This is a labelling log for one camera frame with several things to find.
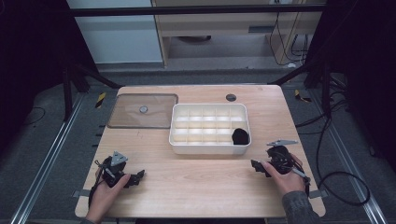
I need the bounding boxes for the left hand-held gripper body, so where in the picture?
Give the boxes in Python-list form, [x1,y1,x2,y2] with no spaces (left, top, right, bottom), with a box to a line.
[94,150,129,189]

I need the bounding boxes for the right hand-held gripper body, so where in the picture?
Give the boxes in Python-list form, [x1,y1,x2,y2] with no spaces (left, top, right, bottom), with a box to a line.
[265,138,299,175]

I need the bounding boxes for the black sock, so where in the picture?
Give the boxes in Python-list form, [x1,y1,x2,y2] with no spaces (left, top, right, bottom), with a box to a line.
[232,127,251,147]

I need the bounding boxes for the white divided storage box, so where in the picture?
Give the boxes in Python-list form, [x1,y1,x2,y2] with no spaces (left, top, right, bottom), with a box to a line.
[168,103,252,156]

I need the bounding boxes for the person's right hand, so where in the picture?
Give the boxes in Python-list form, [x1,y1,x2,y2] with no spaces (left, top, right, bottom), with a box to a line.
[261,154,306,198]

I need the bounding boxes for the person's left hand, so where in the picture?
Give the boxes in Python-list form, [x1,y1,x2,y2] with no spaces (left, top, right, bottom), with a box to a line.
[84,169,132,224]

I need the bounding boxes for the tinted transparent box lid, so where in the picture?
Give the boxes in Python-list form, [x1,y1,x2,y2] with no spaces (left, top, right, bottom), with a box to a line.
[106,92,179,130]

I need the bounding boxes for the yellow black striped tape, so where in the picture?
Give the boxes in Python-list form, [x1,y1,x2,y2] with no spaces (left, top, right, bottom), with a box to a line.
[94,91,107,109]
[293,89,313,104]

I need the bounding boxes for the black metal stand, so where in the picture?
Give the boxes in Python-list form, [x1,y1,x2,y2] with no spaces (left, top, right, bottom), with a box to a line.
[61,60,124,123]
[275,57,333,119]

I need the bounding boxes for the white cabinet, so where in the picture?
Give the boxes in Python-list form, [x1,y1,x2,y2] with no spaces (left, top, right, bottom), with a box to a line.
[65,0,163,65]

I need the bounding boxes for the light wooden desk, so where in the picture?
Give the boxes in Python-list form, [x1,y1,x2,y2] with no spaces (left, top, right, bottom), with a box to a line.
[150,0,326,68]

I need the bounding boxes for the right hand-held gripper cable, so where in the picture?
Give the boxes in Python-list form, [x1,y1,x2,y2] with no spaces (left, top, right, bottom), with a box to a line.
[290,166,312,198]

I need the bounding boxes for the hand-held gripper cable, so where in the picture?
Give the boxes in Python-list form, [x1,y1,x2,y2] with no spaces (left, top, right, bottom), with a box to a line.
[88,160,108,209]
[290,166,312,198]

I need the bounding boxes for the left hand-held gripper cable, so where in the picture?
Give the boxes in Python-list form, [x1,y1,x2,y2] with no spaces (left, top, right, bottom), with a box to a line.
[88,160,108,209]

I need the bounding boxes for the grey metal table bracket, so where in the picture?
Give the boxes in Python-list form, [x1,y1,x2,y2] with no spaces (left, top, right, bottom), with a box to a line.
[72,189,94,199]
[307,189,330,200]

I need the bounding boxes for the aluminium floor rail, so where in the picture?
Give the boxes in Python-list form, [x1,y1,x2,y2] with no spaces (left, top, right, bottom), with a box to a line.
[8,92,86,224]
[311,90,389,224]

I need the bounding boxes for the thin black floor cable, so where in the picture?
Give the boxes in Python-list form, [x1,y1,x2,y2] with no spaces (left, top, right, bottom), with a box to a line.
[18,106,47,127]

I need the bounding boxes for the black looped floor cable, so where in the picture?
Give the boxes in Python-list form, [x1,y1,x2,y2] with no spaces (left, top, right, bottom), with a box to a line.
[295,105,372,207]

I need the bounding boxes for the black hanging cables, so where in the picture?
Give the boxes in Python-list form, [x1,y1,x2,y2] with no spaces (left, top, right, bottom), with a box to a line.
[268,11,311,67]

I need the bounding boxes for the black horizontal frame bar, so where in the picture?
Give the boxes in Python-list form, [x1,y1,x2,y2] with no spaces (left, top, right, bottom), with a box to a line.
[66,3,328,18]

